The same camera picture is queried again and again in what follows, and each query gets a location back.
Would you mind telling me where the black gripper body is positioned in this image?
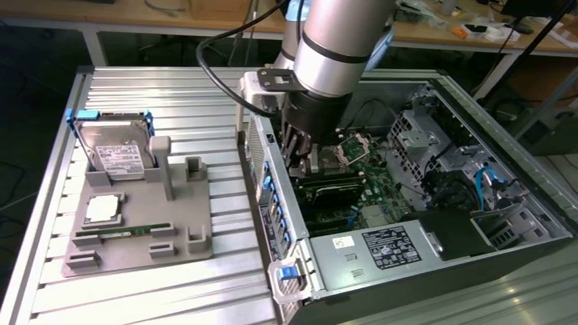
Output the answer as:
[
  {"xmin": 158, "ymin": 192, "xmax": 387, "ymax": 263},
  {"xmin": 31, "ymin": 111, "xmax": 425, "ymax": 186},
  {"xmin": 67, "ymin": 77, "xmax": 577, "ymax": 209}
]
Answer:
[{"xmin": 282, "ymin": 90, "xmax": 354, "ymax": 146}]

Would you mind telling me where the CPU socket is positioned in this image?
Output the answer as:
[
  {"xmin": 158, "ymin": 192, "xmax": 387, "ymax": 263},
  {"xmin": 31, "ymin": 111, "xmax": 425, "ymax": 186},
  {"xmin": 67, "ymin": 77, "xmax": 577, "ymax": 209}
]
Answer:
[{"xmin": 318, "ymin": 152, "xmax": 349, "ymax": 175}]

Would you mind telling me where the black RAM stick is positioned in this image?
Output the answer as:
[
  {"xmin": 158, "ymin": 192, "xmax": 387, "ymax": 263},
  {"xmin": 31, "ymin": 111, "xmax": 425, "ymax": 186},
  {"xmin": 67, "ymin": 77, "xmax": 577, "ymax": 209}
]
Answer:
[{"xmin": 295, "ymin": 171, "xmax": 366, "ymax": 186}]

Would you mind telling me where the silver socket cover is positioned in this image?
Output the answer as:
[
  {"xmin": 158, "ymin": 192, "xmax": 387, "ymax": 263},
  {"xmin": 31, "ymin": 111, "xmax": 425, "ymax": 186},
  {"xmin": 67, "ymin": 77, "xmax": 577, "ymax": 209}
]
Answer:
[{"xmin": 337, "ymin": 133, "xmax": 370, "ymax": 165}]

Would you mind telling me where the green motherboard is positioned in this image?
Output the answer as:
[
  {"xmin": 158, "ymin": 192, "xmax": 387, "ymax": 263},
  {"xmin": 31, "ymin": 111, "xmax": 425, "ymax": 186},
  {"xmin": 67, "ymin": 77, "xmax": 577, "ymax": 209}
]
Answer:
[{"xmin": 289, "ymin": 135, "xmax": 407, "ymax": 238}]

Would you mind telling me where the silver chipset heatsink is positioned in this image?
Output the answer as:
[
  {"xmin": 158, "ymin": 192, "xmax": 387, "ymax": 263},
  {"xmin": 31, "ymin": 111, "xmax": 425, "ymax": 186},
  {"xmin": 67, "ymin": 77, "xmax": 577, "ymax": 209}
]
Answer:
[{"xmin": 361, "ymin": 208, "xmax": 390, "ymax": 226}]

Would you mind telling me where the silver disk bay cage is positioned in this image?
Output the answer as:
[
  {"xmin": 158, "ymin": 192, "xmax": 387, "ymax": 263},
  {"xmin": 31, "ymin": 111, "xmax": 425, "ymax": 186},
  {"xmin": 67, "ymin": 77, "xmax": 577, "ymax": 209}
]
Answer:
[{"xmin": 387, "ymin": 110, "xmax": 453, "ymax": 204}]

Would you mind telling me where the grey power supply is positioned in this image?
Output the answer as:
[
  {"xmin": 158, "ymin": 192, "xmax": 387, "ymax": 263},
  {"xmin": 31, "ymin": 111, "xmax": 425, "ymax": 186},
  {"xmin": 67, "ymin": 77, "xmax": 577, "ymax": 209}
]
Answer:
[{"xmin": 309, "ymin": 221, "xmax": 446, "ymax": 294}]

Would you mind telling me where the black plastic box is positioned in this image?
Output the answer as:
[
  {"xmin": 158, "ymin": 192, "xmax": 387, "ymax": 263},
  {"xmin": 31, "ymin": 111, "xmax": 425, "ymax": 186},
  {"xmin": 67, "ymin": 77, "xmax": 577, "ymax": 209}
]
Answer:
[{"xmin": 418, "ymin": 209, "xmax": 496, "ymax": 261}]

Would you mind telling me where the hard disk with blue carrier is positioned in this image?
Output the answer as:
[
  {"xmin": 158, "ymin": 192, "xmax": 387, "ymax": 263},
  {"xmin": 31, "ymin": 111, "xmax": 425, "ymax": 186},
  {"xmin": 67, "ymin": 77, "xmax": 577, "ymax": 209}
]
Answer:
[{"xmin": 64, "ymin": 108, "xmax": 158, "ymax": 180}]

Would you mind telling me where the orange black tool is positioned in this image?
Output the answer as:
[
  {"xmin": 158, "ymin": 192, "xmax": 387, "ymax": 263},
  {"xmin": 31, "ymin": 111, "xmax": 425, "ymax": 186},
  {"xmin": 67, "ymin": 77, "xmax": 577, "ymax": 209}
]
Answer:
[{"xmin": 453, "ymin": 22, "xmax": 489, "ymax": 41}]

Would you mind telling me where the green RAM stick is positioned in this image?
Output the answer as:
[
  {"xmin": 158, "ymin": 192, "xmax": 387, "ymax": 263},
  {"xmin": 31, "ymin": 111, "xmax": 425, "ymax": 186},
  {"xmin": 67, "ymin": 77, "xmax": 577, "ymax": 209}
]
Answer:
[{"xmin": 76, "ymin": 225, "xmax": 173, "ymax": 237}]

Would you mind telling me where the silver CPU chip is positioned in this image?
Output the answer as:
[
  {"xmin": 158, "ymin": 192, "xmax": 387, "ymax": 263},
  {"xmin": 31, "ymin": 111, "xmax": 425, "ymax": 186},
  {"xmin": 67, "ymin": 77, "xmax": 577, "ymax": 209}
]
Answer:
[{"xmin": 86, "ymin": 195, "xmax": 124, "ymax": 224}]

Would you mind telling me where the black open PC case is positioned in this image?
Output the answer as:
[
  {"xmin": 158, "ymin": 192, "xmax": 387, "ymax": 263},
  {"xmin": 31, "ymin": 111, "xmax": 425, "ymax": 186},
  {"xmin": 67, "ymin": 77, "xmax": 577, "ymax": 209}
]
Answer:
[{"xmin": 237, "ymin": 69, "xmax": 578, "ymax": 325}]

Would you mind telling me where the grey parts rack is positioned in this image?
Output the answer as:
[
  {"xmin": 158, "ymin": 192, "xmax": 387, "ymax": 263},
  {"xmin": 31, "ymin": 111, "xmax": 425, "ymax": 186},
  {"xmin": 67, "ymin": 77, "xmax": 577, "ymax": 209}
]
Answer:
[{"xmin": 60, "ymin": 118, "xmax": 214, "ymax": 278}]

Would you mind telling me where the dark grey box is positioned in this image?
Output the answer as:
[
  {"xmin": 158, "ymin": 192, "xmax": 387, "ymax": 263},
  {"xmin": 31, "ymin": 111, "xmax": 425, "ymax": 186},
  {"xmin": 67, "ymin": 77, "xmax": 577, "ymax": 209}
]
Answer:
[{"xmin": 518, "ymin": 108, "xmax": 578, "ymax": 156}]

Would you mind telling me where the black monitor stand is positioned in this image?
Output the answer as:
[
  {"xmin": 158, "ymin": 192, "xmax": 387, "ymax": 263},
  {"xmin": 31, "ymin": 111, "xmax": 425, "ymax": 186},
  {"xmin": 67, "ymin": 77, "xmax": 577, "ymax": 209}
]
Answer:
[{"xmin": 498, "ymin": 0, "xmax": 537, "ymax": 35}]

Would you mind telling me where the black slanted pole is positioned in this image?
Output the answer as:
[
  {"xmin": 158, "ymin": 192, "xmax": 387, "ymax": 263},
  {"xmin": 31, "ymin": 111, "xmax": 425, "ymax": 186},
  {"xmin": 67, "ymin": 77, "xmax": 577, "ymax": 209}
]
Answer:
[{"xmin": 469, "ymin": 0, "xmax": 566, "ymax": 99}]

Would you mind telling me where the black looped wire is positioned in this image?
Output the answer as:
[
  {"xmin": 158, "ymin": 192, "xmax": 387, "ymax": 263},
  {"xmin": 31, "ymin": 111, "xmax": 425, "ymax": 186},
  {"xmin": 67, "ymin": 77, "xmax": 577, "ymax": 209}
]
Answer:
[{"xmin": 361, "ymin": 97, "xmax": 394, "ymax": 131}]

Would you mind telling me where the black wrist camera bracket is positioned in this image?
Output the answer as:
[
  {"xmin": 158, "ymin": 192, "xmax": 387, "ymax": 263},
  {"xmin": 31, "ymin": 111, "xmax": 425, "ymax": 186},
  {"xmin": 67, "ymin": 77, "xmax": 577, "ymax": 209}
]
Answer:
[{"xmin": 255, "ymin": 67, "xmax": 309, "ymax": 94}]

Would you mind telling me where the thick arm cable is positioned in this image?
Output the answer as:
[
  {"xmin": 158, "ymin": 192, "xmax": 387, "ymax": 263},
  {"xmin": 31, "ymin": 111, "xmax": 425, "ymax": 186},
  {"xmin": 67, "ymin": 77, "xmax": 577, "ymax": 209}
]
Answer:
[{"xmin": 197, "ymin": 0, "xmax": 290, "ymax": 118}]

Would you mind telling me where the wooden desk white frame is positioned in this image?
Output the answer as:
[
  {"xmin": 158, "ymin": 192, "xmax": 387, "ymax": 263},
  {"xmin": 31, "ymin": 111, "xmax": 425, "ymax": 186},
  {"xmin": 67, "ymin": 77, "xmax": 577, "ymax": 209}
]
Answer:
[
  {"xmin": 0, "ymin": 0, "xmax": 290, "ymax": 67},
  {"xmin": 387, "ymin": 0, "xmax": 578, "ymax": 99}
]

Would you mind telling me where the blue disk wire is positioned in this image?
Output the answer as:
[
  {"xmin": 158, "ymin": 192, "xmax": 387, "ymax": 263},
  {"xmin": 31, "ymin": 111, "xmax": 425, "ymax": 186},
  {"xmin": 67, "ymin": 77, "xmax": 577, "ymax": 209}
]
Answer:
[{"xmin": 474, "ymin": 165, "xmax": 498, "ymax": 213}]

